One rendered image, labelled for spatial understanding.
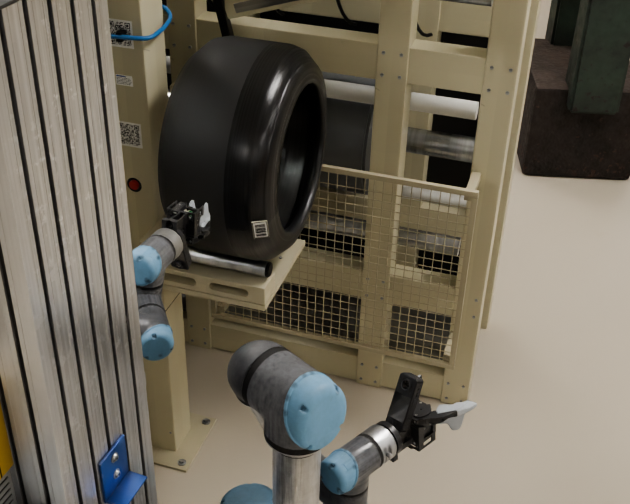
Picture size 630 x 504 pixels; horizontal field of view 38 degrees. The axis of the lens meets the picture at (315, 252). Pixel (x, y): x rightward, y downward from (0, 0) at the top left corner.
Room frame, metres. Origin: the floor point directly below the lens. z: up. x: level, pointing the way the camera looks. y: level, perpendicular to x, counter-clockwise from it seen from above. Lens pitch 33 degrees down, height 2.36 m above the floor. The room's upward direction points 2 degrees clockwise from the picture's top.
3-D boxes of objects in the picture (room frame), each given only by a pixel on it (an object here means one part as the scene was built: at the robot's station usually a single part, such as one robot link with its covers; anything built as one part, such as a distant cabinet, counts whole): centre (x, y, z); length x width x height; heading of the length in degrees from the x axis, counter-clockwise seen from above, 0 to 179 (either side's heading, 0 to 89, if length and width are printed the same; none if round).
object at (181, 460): (2.37, 0.51, 0.01); 0.27 x 0.27 x 0.02; 73
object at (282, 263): (2.31, 0.26, 0.80); 0.37 x 0.36 x 0.02; 163
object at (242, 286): (2.18, 0.30, 0.84); 0.36 x 0.09 x 0.06; 73
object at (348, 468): (1.26, -0.08, 1.04); 0.11 x 0.08 x 0.09; 135
